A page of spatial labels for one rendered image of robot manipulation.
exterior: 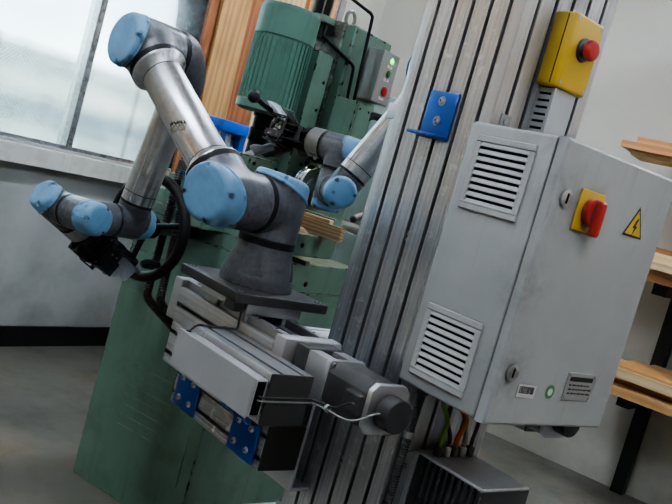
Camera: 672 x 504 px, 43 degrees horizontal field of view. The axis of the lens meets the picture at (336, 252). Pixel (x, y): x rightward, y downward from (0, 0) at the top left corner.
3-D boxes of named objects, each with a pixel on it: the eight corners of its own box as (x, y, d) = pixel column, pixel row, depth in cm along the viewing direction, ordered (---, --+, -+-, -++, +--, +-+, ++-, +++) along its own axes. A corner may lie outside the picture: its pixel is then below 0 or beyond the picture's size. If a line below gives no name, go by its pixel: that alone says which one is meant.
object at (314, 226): (172, 186, 264) (176, 174, 264) (177, 187, 266) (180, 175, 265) (338, 242, 230) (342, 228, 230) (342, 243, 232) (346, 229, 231)
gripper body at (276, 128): (271, 110, 218) (307, 119, 212) (288, 123, 226) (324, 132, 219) (259, 137, 218) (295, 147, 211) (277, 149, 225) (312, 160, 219)
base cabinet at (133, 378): (69, 470, 257) (128, 244, 250) (198, 447, 305) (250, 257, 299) (173, 538, 233) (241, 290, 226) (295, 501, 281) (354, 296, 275)
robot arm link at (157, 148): (202, 37, 196) (127, 229, 205) (166, 22, 187) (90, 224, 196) (234, 52, 189) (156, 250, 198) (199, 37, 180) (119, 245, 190)
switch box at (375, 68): (355, 96, 264) (369, 46, 262) (371, 103, 272) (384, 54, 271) (371, 100, 260) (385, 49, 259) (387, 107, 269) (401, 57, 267)
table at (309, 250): (102, 193, 244) (107, 172, 244) (175, 205, 270) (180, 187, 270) (261, 251, 212) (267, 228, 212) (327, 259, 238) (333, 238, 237)
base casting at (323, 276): (129, 245, 250) (137, 215, 249) (250, 258, 299) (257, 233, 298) (242, 291, 227) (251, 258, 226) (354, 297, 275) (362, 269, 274)
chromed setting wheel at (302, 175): (285, 201, 250) (297, 160, 249) (309, 206, 260) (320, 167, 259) (293, 204, 248) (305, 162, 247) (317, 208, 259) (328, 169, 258)
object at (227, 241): (142, 217, 248) (146, 204, 248) (191, 224, 266) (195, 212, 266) (245, 256, 227) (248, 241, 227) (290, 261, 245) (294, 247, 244)
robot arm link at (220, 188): (289, 206, 162) (178, 17, 185) (236, 195, 150) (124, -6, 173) (250, 246, 167) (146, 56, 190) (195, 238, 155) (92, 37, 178)
